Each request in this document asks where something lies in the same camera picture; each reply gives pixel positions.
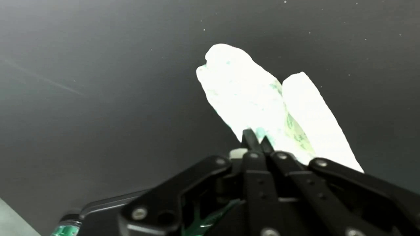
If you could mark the white cloth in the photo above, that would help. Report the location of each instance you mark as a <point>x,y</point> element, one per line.
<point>290,114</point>

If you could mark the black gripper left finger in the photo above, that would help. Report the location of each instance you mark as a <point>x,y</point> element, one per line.
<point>215,196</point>

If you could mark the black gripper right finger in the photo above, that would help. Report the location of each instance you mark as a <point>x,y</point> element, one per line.
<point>349,202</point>

